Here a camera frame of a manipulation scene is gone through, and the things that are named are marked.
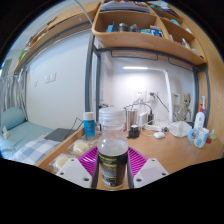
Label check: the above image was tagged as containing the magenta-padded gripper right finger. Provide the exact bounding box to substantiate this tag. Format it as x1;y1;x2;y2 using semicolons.
127;146;170;189

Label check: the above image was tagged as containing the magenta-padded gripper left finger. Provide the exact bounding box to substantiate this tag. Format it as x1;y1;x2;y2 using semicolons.
55;146;101;190

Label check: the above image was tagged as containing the clear bottle with dark label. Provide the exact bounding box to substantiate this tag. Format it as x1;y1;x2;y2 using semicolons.
97;107;130;190

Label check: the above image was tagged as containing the bun in plastic bag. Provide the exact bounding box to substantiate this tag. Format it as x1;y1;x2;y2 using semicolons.
71;139;91;156
49;153;73;173

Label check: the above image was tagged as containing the white computer mouse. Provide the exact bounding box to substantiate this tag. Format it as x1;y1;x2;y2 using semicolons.
153;131;166;140

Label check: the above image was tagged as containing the dark grey laptop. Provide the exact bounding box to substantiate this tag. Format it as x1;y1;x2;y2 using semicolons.
44;127;76;143

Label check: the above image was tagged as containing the small black box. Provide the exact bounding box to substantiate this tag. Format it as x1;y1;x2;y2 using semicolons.
128;124;141;139

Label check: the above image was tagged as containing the white power strip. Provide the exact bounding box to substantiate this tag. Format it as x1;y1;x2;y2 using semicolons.
143;123;169;133

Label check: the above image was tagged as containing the blue plaid blanket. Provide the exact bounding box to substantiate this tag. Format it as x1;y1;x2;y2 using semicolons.
9;138;63;165

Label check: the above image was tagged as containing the blue and white tube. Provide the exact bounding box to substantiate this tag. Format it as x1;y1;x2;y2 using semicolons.
82;111;97;141

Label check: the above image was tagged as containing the white power adapter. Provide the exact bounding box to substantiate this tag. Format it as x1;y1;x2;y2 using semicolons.
137;111;149;128

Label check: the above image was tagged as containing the metal cup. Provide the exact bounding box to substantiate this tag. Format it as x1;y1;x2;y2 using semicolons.
125;108;139;132

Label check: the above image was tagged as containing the bed with teal sheet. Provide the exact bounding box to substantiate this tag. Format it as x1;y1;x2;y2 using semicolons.
0;106;63;164

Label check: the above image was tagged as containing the white lotion bottle red pump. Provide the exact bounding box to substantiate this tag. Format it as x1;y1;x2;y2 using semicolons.
193;103;206;130

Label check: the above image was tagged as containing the wooden tree figure toy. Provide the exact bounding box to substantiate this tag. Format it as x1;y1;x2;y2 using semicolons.
178;92;194;123

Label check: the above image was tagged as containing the white desk lamp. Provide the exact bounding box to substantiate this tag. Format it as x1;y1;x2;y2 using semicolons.
122;65;174;123

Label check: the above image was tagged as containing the teal pillow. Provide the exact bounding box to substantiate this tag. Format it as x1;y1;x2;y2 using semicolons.
0;106;27;132

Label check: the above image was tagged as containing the grey striped curtain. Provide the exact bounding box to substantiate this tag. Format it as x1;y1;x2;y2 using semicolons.
0;59;29;116

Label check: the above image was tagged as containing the wooden shelf unit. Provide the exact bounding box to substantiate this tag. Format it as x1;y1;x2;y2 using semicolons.
13;0;208;75

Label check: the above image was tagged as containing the white wall socket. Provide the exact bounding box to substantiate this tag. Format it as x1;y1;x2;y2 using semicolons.
147;89;159;103

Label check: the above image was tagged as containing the grey metal frame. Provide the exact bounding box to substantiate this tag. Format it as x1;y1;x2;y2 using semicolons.
84;31;211;128

